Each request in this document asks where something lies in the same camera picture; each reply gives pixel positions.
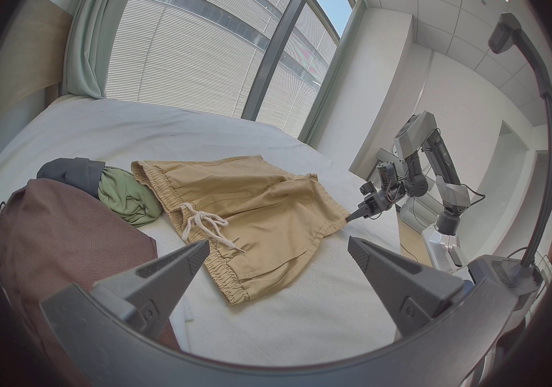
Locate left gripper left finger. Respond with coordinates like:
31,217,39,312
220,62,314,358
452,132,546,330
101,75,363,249
90,239,211,336

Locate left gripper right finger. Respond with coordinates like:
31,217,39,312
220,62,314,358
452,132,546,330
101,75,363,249
348,236,465,337

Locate tan shorts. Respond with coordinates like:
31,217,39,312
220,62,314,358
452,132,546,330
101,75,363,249
131,155,351,305

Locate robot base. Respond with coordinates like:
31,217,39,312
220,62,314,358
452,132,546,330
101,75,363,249
420,222,473,272

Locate bed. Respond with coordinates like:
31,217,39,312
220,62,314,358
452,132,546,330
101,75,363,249
0,0,432,356

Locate white garment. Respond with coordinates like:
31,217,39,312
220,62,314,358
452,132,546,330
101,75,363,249
181,290,196,323

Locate green garment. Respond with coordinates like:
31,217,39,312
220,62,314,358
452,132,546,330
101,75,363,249
98,166,164,228

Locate brown shorts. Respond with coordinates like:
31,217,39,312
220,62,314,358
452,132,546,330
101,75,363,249
0,178,182,351

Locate black garment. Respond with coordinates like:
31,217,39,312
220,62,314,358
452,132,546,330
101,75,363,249
37,157,106,196

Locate window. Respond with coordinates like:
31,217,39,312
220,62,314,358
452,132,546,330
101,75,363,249
106,0,367,145

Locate grey-green curtain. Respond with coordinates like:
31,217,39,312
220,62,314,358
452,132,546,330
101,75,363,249
65,0,166,99

